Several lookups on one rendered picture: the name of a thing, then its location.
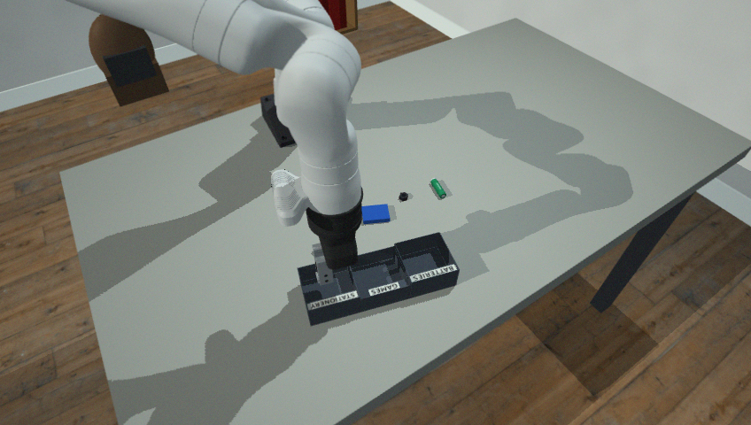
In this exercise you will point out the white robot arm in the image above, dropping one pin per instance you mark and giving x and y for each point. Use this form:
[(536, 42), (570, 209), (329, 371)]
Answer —
[(245, 36)]

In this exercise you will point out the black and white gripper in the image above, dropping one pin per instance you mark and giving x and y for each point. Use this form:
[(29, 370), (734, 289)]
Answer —
[(333, 213)]

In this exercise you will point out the black three-compartment bin rack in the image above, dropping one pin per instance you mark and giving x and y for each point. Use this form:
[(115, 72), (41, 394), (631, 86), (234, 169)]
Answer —
[(406, 270)]

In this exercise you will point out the green battery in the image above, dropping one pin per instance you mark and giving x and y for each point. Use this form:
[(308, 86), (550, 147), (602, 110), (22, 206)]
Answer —
[(438, 188)]

